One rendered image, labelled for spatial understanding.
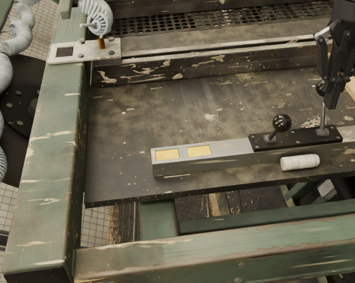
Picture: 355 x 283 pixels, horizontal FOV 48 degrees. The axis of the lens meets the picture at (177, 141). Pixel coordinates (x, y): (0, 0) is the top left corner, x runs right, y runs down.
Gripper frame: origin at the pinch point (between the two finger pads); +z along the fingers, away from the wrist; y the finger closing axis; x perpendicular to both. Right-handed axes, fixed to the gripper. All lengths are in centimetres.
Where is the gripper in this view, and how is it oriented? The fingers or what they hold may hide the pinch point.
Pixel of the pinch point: (332, 91)
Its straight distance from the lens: 88.0
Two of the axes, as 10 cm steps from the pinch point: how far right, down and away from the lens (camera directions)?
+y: 9.9, -1.1, 0.7
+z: 0.4, 7.4, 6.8
